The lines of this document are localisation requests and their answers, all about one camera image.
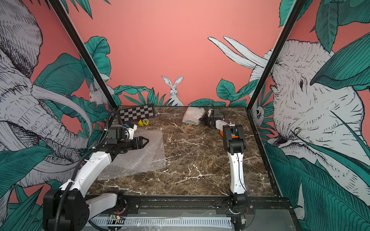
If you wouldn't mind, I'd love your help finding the black right frame post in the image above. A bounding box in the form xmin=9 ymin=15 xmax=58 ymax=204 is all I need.
xmin=246 ymin=0 xmax=305 ymax=112

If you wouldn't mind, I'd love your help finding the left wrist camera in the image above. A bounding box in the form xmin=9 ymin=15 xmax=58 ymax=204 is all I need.
xmin=125 ymin=123 xmax=137 ymax=140

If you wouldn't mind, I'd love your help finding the pink bubble bundle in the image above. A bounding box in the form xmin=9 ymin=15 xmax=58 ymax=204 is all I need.
xmin=97 ymin=129 xmax=166 ymax=180

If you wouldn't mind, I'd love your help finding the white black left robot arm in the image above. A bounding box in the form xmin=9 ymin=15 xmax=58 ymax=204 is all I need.
xmin=43 ymin=126 xmax=149 ymax=231

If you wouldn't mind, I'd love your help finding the small yellow toy block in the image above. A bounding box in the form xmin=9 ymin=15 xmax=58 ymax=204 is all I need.
xmin=138 ymin=118 xmax=149 ymax=127

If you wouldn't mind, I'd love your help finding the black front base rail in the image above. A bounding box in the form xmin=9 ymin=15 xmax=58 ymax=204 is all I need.
xmin=98 ymin=195 xmax=293 ymax=216

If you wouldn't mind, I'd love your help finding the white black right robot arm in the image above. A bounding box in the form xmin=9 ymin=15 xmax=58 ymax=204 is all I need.
xmin=201 ymin=107 xmax=248 ymax=206

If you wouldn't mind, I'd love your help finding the white slotted cable duct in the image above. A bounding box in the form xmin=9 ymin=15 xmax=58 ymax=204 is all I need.
xmin=91 ymin=217 xmax=233 ymax=229

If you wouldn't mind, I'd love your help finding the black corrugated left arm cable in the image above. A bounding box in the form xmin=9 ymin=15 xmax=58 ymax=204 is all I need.
xmin=53 ymin=109 xmax=119 ymax=231

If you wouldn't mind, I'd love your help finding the black left frame post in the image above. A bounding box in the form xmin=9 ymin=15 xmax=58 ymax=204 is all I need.
xmin=48 ymin=1 xmax=118 ymax=110

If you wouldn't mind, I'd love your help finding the black frame post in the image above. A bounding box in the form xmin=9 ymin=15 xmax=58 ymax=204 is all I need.
xmin=246 ymin=0 xmax=305 ymax=112
xmin=48 ymin=1 xmax=118 ymax=110

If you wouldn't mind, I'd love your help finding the bubble plate bundle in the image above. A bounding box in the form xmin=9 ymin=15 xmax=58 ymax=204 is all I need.
xmin=182 ymin=107 xmax=205 ymax=125

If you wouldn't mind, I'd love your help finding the black white chessboard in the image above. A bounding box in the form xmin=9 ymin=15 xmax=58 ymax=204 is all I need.
xmin=118 ymin=105 xmax=155 ymax=123

